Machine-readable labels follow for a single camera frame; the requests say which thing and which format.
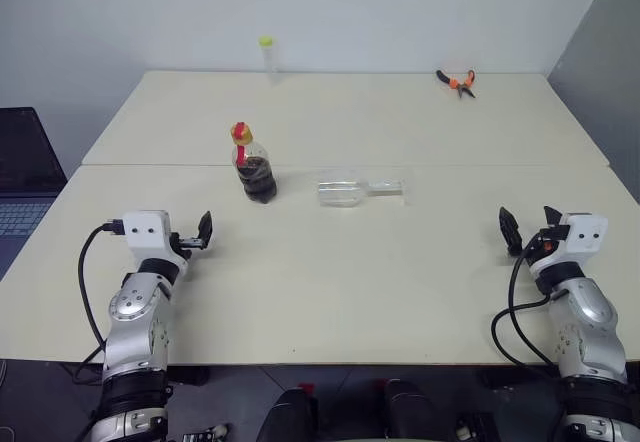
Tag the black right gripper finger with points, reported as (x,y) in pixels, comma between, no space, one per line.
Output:
(511,232)
(552,217)

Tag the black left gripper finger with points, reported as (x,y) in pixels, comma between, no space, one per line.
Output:
(206,229)

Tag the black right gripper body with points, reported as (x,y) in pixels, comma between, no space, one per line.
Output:
(542,244)

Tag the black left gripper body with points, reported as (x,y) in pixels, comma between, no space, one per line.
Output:
(189,244)

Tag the clear cola bottle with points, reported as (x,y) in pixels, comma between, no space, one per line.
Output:
(257,179)

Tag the yellow red bottle cap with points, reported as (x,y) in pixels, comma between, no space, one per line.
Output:
(241,132)

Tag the clear plastic bottle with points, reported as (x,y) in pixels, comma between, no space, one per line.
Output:
(340,193)

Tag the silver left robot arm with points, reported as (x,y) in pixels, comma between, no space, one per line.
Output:
(132,312)

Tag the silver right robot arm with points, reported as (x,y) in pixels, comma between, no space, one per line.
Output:
(585,322)

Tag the orange black pliers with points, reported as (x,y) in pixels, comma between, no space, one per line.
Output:
(462,86)

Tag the clear tube with yellow cap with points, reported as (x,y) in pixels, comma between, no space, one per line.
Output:
(270,59)

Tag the dark laptop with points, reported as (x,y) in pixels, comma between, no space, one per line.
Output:
(25,162)

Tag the small black white device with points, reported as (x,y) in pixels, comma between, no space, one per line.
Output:
(207,433)
(475,427)

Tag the dark rounded shape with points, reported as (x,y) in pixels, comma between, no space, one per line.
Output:
(290,414)
(412,409)

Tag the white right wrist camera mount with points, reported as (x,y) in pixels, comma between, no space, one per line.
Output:
(582,237)

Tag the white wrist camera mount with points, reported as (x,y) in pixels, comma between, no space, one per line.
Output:
(582,237)
(145,234)

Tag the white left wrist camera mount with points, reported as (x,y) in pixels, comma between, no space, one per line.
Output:
(145,234)

